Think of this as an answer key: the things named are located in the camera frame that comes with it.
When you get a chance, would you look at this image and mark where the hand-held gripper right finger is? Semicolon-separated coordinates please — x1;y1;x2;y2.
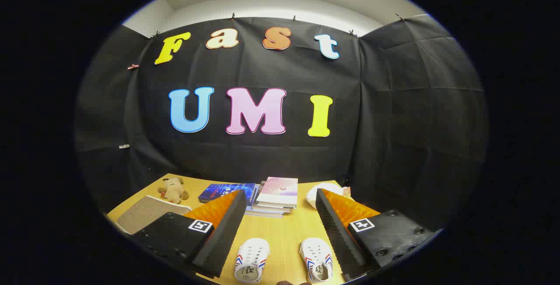
315;188;436;282

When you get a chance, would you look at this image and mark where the black backdrop cloth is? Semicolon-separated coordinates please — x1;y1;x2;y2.
74;14;489;233

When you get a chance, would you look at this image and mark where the dark blue book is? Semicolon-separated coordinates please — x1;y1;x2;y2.
198;183;256;207

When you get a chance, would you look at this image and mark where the white striped canvas shoe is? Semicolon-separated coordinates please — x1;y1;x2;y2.
234;238;271;284
299;237;335;283

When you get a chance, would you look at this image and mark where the pink cover book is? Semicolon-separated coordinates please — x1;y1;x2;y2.
256;177;299;209

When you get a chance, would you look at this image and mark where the tan plush dog toy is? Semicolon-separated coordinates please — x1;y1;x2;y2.
157;177;190;205

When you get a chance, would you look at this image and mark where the white plush toy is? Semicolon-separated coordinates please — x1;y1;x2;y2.
305;182;353;209

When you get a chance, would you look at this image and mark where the white paperback book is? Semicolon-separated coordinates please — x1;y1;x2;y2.
252;202;293;214

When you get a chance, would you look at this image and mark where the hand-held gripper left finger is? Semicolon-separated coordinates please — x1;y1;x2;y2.
131;189;248;279

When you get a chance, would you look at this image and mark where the light blue book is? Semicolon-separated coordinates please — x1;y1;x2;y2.
245;184;285;219

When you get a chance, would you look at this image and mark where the beige fabric storage box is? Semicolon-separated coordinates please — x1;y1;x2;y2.
116;195;192;235

